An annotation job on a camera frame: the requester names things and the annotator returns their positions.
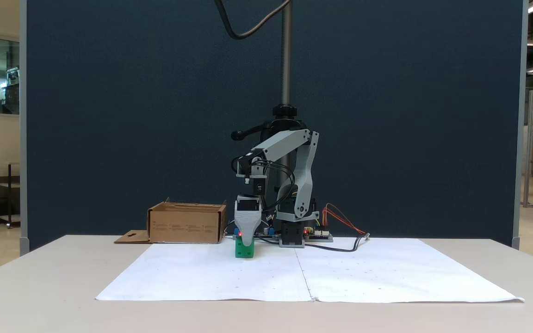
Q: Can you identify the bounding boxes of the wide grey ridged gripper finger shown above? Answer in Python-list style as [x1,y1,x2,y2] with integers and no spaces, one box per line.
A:
[234,210,262,247]

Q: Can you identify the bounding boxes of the green dice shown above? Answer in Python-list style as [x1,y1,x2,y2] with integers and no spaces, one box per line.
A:
[235,235,255,258]

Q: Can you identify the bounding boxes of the blue circuit board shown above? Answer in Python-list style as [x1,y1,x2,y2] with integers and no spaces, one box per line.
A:
[232,225,277,240]

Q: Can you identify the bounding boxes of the white paper sheet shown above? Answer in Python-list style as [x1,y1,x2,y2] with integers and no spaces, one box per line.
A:
[95,243,313,302]
[294,238,525,303]

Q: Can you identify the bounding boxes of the brown cardboard box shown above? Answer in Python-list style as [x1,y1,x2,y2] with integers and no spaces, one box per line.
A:
[114,197,228,245]

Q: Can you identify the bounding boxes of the dark blue partition panel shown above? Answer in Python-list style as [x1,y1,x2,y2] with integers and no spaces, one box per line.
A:
[20,0,527,253]

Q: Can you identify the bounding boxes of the black servo cable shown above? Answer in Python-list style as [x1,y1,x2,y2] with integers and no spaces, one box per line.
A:
[248,159,297,211]

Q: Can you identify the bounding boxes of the circuit board with jumper wires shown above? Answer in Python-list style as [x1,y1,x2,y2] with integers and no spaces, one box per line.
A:
[304,227,334,242]

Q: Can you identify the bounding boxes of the black twin cable white connector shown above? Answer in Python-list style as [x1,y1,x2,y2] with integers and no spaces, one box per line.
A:
[304,234,370,253]

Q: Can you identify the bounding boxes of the orange red wire pair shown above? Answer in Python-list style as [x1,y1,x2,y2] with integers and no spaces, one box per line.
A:
[322,203,368,236]

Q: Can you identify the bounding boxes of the grey hanging cable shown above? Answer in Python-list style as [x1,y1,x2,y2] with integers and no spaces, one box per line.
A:
[214,0,292,40]

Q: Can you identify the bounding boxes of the framed wall window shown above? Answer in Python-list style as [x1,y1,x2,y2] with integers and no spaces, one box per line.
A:
[0,31,20,120]

